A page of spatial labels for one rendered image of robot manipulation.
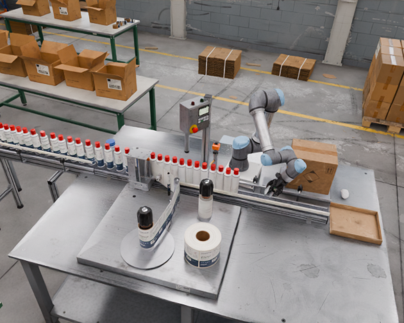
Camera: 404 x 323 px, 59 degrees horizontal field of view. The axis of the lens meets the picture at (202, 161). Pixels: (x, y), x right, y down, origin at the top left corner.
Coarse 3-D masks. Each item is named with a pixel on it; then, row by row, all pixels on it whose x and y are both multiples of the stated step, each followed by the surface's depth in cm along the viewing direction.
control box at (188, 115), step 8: (200, 96) 228; (184, 104) 218; (200, 104) 219; (184, 112) 219; (192, 112) 217; (208, 112) 226; (184, 120) 223; (192, 120) 221; (208, 120) 230; (184, 128) 226; (200, 128) 229
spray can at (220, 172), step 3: (219, 165) 235; (222, 165) 235; (219, 168) 234; (222, 168) 233; (219, 171) 235; (222, 171) 235; (219, 174) 235; (222, 174) 236; (219, 177) 237; (222, 177) 237; (216, 180) 241; (219, 180) 238; (222, 180) 239; (216, 183) 242; (219, 183) 240; (222, 183) 240; (216, 186) 243; (219, 186) 242; (222, 186) 242; (219, 189) 243; (222, 189) 244
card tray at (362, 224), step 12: (336, 204) 242; (336, 216) 236; (348, 216) 237; (360, 216) 237; (372, 216) 238; (336, 228) 228; (348, 228) 228; (360, 228) 228; (372, 228) 229; (372, 240) 218
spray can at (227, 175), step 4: (228, 168) 233; (224, 172) 236; (228, 172) 233; (224, 176) 235; (228, 176) 233; (224, 180) 236; (228, 180) 235; (224, 184) 238; (228, 184) 237; (224, 188) 240; (228, 188) 240
